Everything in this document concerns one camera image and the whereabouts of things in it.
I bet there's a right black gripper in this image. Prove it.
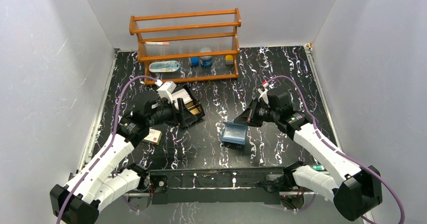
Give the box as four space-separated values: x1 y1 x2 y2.
234 98 279 128

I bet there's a blue card holder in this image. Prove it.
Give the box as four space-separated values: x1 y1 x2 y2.
221 118 249 145

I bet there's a black card tray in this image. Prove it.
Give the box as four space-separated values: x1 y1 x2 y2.
171 85 205 128

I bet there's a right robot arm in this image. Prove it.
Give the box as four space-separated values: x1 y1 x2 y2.
233 89 383 221

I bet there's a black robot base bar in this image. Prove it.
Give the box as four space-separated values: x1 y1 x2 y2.
150 167 308 207

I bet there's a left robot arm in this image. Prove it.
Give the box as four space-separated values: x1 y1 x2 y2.
49 97 204 223

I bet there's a white card stack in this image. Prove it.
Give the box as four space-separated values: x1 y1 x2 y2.
172 89 192 108

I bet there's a small white and yellow box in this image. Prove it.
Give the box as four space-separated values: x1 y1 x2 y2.
143 128 162 145

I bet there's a toothbrush blister pack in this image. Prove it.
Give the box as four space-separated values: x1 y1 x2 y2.
149 60 181 73

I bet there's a small blue box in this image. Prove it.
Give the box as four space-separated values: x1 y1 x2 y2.
188 57 199 67

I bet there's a blue lidded jar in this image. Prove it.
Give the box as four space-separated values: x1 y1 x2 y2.
199 47 212 67

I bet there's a yellow and grey sponge block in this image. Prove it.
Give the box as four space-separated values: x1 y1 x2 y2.
225 55 234 65

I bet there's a white and orange tube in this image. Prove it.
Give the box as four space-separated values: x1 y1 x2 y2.
144 42 170 46

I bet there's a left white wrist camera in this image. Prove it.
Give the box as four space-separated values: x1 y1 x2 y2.
155 80 177 103

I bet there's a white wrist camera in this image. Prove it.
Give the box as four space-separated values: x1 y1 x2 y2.
155 80 177 103
257 81 269 105

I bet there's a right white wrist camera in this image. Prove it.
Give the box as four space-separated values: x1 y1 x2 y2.
257 81 269 105

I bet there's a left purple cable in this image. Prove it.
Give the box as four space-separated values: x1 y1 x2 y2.
56 76 159 224

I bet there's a purple cable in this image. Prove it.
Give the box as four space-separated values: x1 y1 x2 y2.
266 75 406 224
56 76 159 224

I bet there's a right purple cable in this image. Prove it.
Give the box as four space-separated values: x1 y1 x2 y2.
266 75 406 224

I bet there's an orange wooden wire shelf rack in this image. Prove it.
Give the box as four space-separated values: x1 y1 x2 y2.
129 8 242 83

